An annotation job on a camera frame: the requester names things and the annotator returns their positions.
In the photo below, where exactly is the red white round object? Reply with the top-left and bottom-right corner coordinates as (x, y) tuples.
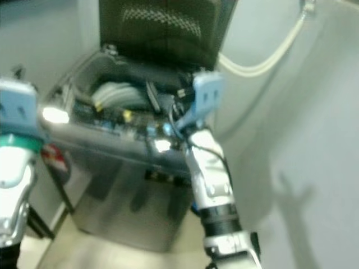
(42, 144), (72, 181)

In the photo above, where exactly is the black metal stand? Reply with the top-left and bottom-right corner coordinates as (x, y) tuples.
(27, 163), (75, 240)

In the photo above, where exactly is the light blue right wrist camera mount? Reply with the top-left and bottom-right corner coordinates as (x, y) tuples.
(194, 72), (225, 121)

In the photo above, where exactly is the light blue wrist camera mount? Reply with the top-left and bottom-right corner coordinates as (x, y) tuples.
(0, 78), (43, 141)
(194, 72), (225, 121)

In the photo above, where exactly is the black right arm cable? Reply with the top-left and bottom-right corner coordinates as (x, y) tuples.
(168, 104), (231, 174)

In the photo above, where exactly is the white water hose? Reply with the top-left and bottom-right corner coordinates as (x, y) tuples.
(216, 0), (317, 78)

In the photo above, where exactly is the light blue left wrist camera mount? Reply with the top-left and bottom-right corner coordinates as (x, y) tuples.
(0, 78), (43, 141)

